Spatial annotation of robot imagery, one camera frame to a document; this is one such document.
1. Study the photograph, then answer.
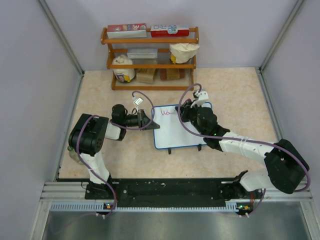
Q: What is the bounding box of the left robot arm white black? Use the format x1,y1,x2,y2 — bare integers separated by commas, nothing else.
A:
68,104,160,200

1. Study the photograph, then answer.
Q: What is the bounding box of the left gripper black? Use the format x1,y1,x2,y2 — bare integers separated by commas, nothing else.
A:
122,109,160,130

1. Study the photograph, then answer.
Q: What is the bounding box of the red white box right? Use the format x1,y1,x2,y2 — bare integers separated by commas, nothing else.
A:
150,24,190,38

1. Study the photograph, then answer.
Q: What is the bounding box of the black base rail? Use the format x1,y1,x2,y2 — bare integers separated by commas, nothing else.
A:
85,178,252,208

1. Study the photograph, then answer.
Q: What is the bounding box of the tan brown block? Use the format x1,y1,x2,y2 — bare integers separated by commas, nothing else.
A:
136,68,157,84

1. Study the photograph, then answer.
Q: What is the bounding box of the reddish brown block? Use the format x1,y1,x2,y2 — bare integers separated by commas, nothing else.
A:
159,68,186,81

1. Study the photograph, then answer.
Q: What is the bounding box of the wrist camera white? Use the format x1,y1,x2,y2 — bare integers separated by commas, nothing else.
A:
191,90,209,108
133,97,144,110

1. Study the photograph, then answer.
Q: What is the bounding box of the red white box left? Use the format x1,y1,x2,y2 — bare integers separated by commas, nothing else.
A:
106,23,147,39

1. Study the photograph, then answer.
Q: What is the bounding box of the clear glass bottle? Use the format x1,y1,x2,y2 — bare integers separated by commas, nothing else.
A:
67,146,83,165

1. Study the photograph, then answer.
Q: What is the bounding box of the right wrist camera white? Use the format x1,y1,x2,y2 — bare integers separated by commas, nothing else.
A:
191,90,209,108

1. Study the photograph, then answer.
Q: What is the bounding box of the white flour bag lower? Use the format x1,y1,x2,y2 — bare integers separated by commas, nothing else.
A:
112,54,136,83

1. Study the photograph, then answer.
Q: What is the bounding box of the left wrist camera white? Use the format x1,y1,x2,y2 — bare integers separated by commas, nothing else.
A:
133,97,144,110

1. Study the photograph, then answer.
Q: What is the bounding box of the blue framed whiteboard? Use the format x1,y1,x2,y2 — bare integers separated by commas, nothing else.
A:
153,105,206,151

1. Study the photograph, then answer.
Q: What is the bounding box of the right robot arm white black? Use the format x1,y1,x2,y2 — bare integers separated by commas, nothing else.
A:
175,100,310,198

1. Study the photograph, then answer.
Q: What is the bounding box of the cream paper bag upper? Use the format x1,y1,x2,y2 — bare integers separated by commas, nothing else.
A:
169,43,200,64

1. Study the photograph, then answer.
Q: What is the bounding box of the red white box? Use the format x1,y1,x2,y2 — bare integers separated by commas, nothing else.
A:
106,23,147,39
150,24,190,38

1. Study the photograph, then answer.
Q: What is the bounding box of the wooden three-tier shelf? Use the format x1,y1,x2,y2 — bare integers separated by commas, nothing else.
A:
100,26,200,91

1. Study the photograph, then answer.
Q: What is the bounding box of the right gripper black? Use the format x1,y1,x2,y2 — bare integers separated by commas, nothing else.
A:
176,99,207,137

